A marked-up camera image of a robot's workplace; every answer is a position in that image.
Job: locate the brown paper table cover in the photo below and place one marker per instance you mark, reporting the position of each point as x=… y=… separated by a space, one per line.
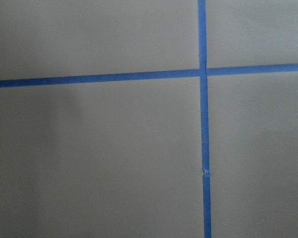
x=148 y=118

